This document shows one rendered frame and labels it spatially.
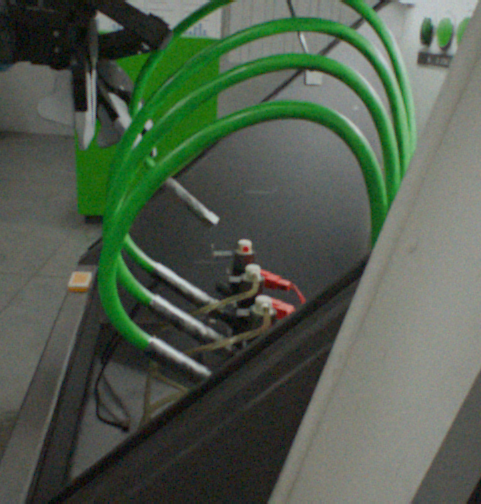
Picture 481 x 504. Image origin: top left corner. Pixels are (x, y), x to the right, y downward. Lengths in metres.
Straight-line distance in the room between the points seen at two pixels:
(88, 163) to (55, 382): 3.36
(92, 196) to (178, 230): 3.08
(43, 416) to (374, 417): 0.46
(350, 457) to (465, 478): 0.10
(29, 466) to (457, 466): 0.47
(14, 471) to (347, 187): 0.71
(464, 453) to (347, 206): 0.85
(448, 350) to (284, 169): 0.78
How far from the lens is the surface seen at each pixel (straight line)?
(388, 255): 0.34
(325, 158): 1.03
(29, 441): 0.66
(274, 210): 1.04
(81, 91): 0.66
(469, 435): 0.24
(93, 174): 4.05
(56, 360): 0.78
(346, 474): 0.33
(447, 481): 0.25
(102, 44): 0.84
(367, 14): 0.72
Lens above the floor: 1.36
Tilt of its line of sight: 21 degrees down
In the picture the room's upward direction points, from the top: 4 degrees clockwise
